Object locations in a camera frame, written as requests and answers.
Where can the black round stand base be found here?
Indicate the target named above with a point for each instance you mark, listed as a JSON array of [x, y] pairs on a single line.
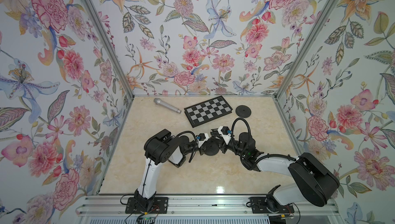
[[209, 148]]

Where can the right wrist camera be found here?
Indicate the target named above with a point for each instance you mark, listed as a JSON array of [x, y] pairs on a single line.
[[225, 133]]

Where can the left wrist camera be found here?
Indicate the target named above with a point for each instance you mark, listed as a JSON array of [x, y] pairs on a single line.
[[201, 139]]

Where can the left aluminium corner post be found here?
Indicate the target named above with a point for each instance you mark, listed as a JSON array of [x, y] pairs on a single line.
[[97, 23]]

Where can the silver handheld microphone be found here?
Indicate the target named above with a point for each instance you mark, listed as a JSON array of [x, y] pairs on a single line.
[[168, 106]]

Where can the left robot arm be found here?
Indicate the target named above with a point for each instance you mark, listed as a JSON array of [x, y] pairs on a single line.
[[165, 134]]

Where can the right aluminium corner post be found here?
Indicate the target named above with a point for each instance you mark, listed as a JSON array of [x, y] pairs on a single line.
[[310, 39]]

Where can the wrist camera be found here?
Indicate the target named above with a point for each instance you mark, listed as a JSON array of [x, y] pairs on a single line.
[[225, 133], [201, 139]]

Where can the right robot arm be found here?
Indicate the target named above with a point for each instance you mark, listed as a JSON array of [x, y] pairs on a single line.
[[313, 182]]

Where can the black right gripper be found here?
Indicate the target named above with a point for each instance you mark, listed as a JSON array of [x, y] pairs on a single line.
[[221, 144]]

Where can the black round disc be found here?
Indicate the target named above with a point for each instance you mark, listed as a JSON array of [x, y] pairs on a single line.
[[243, 111]]

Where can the aluminium front rail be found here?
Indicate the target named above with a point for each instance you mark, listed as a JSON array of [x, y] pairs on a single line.
[[202, 209]]

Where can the black white chessboard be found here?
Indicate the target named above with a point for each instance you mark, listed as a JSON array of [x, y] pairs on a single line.
[[207, 111]]

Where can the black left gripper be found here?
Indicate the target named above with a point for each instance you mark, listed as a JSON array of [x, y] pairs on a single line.
[[201, 148]]

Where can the aluminium corner post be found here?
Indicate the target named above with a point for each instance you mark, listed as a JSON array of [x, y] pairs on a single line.
[[97, 23], [310, 39]]

